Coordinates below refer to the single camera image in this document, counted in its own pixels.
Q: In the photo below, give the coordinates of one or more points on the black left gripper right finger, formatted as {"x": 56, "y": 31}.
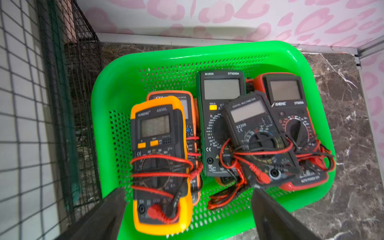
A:
{"x": 274, "y": 222}

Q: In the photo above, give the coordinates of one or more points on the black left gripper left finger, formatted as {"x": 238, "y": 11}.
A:
{"x": 103, "y": 222}

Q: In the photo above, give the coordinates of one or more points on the yellow Aneng multimeter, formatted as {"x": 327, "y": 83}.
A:
{"x": 162, "y": 199}

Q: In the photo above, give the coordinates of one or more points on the small green multimeter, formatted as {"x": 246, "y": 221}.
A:
{"x": 261, "y": 153}

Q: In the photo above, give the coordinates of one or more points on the red Aneng large multimeter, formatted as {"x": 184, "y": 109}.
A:
{"x": 286, "y": 95}

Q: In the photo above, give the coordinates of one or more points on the orange Victor multimeter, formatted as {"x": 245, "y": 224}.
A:
{"x": 188, "y": 103}

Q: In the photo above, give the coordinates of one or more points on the green plastic basket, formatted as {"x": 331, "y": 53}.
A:
{"x": 128, "y": 80}

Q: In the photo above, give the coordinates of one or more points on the black wire basket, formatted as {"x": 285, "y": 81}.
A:
{"x": 50, "y": 59}

